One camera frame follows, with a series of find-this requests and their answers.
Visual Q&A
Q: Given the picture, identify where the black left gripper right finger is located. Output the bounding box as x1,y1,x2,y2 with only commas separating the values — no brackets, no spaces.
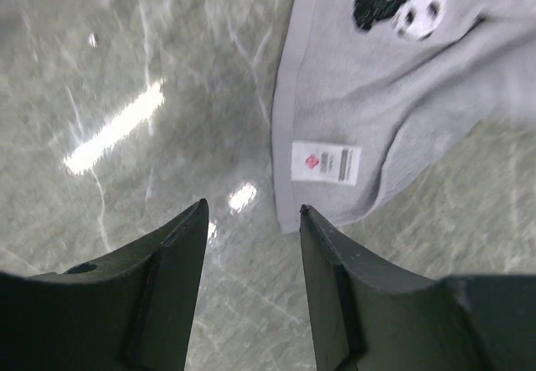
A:
300,205,535,370

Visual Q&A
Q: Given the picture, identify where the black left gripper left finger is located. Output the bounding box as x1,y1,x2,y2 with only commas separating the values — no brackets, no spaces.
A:
1,200,209,370

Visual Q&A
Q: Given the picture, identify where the grey towel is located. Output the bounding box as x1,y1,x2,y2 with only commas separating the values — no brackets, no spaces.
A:
271,0,535,234

